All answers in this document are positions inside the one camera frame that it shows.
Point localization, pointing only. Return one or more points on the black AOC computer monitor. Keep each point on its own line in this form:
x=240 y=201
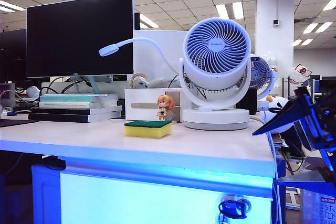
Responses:
x=78 y=37

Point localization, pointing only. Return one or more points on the small white wall sensor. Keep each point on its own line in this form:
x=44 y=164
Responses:
x=275 y=22

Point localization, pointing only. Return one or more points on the grey desktop device box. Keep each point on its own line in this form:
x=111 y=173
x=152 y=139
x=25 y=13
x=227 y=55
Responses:
x=7 y=95

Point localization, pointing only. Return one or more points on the orange-haired anime figurine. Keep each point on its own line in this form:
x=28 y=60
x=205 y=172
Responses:
x=165 y=102

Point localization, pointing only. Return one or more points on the white round plush toy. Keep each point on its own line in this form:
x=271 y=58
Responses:
x=273 y=103

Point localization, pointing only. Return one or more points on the thin black book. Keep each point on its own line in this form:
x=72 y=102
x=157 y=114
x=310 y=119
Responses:
x=60 y=111

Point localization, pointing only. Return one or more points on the white cup-shaped face mask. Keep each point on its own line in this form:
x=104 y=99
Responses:
x=32 y=92

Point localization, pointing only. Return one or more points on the white cover book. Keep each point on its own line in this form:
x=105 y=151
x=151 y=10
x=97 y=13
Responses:
x=65 y=105

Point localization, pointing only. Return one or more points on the teal cover book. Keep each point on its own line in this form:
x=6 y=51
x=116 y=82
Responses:
x=65 y=98

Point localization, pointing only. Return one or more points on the large white circulation fan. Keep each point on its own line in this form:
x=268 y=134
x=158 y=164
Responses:
x=216 y=43

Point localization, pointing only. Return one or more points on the white metal floor frame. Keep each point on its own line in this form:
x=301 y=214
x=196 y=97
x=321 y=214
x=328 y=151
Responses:
x=292 y=199

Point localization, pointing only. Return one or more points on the stack of paper booklets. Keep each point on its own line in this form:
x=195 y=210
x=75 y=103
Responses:
x=278 y=144

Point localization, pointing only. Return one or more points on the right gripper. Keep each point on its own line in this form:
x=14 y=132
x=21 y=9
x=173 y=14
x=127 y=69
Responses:
x=325 y=119

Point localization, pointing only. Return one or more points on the small white desk fan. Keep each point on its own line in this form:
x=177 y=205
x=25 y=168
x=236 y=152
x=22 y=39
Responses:
x=260 y=73

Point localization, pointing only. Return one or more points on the teal monitor stand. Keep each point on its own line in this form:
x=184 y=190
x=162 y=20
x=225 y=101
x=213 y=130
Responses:
x=93 y=85

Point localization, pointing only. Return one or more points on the blue white carton box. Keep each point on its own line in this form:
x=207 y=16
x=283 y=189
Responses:
x=315 y=208

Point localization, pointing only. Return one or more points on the plush sheep with braided horn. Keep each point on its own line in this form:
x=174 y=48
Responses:
x=140 y=84

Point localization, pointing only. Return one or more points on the black desk pad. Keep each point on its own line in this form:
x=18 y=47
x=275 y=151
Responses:
x=15 y=123

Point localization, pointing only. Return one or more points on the white desktop organizer box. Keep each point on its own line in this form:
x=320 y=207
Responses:
x=141 y=98

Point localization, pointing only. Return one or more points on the black speaker box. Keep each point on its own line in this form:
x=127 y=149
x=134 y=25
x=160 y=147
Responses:
x=246 y=103

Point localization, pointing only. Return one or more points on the yellow sponge green scouring top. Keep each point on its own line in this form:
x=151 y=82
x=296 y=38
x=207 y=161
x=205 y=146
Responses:
x=147 y=131

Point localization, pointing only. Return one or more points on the white partition panel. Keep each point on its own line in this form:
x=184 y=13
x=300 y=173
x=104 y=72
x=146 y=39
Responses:
x=147 y=64

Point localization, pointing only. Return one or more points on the white desk drawer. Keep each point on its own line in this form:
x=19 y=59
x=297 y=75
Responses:
x=131 y=200

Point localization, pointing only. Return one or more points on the clear jug red white label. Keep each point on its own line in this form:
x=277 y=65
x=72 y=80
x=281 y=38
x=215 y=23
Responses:
x=298 y=75

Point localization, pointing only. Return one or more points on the white gooseneck desk lamp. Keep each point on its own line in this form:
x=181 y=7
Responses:
x=109 y=49

